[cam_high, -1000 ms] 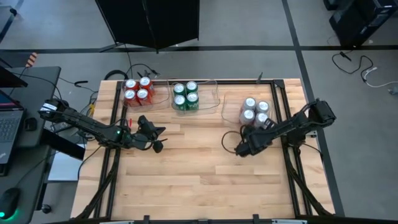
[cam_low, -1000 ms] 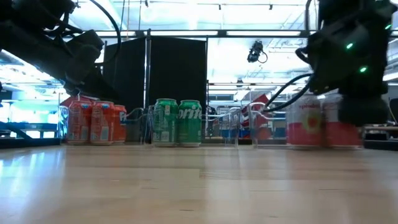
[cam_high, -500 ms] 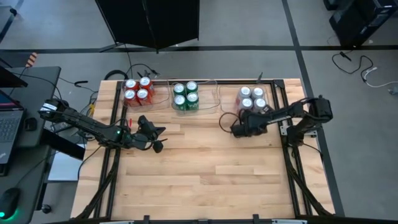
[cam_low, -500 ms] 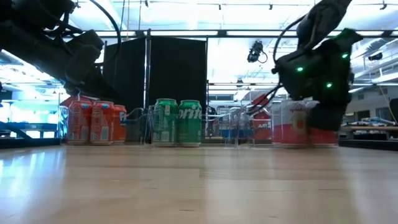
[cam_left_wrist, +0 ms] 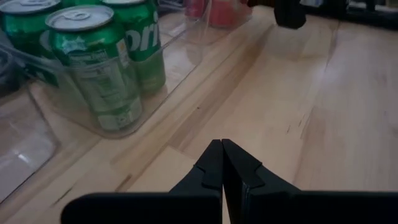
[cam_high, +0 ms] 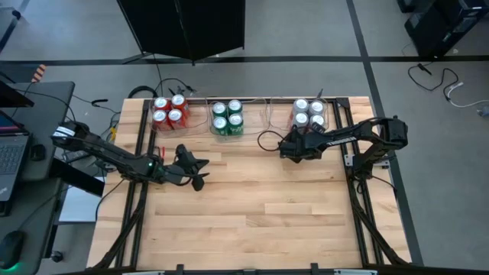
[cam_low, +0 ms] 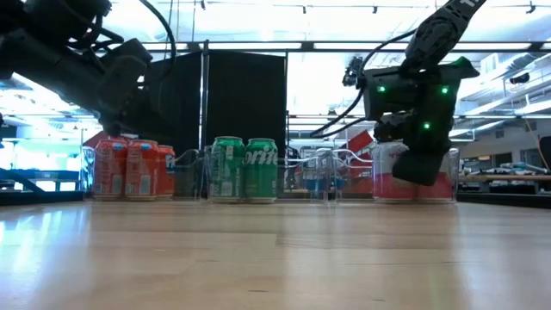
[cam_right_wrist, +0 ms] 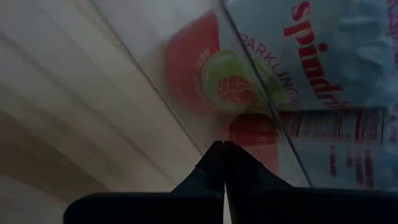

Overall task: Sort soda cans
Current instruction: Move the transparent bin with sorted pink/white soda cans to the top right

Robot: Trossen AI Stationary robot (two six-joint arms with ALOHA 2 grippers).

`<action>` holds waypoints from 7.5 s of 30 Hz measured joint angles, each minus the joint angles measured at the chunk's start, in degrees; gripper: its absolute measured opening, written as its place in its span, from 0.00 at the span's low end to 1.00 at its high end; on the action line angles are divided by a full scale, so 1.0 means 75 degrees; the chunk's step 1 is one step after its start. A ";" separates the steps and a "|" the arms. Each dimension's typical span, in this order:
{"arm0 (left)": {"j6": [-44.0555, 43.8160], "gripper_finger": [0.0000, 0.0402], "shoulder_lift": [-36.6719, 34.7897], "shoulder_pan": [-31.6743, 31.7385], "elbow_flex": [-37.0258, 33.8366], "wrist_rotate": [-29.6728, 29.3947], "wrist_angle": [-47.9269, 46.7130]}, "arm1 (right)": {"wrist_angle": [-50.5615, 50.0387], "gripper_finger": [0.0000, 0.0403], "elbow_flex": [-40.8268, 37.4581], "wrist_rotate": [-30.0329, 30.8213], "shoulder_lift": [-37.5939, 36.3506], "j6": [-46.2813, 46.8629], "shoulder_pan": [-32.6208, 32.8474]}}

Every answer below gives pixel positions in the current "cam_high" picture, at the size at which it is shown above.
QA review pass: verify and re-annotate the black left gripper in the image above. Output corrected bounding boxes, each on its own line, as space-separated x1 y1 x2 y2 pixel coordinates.
161 154 211 193

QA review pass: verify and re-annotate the pink white Spindrift can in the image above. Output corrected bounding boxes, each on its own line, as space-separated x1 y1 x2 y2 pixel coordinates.
308 99 326 118
309 114 328 133
293 98 310 115
293 112 311 133

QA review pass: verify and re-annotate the clear plastic bin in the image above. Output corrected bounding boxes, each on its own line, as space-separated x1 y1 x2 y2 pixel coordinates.
269 97 332 134
151 95 211 138
208 97 270 143

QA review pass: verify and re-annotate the green Sprite can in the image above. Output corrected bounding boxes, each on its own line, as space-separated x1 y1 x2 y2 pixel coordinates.
211 101 228 119
212 116 230 137
228 113 245 137
227 99 244 118

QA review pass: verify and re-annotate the red Fanta can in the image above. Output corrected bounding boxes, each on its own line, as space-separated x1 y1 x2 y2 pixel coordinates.
151 109 170 131
167 108 188 131
153 96 171 114
170 94 190 115

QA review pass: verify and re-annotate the black metal bar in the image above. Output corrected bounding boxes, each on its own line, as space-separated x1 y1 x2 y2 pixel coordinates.
51 158 106 198

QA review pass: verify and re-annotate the white board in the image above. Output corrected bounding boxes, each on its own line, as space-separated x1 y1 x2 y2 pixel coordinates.
58 186 104 224

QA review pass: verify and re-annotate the black backdrop panel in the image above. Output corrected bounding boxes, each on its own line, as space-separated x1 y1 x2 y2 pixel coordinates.
116 0 247 66

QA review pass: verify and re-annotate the small black desk device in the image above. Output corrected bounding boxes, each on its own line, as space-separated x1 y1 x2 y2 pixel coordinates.
29 144 47 162

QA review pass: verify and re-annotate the dark grey desk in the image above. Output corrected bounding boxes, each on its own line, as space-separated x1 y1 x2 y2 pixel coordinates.
0 80 76 275

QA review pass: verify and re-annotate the black computer tower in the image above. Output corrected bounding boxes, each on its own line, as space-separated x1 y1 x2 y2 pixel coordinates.
403 0 489 59

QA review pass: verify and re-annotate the black laptop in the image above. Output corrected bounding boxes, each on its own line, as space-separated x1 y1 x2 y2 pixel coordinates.
0 110 31 203

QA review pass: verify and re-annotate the orange black striped marker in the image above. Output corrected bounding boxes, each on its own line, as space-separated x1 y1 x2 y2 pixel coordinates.
31 63 47 84

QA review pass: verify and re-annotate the black computer mouse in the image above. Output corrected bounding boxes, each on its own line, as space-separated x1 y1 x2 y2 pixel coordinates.
0 230 27 270

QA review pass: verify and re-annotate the black stand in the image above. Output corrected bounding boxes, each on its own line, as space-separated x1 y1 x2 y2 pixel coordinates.
0 7 22 53

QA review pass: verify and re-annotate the black camera cable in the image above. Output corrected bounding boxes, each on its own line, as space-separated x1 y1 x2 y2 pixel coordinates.
257 130 286 153

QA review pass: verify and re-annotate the black coiled cable loop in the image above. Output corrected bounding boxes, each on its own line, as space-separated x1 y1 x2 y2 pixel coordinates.
128 85 158 99

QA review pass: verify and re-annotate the black floor cable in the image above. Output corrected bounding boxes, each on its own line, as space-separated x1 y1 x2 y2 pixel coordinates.
407 63 459 101

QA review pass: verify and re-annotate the white floor cable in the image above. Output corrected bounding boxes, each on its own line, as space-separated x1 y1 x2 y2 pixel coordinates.
445 82 489 110

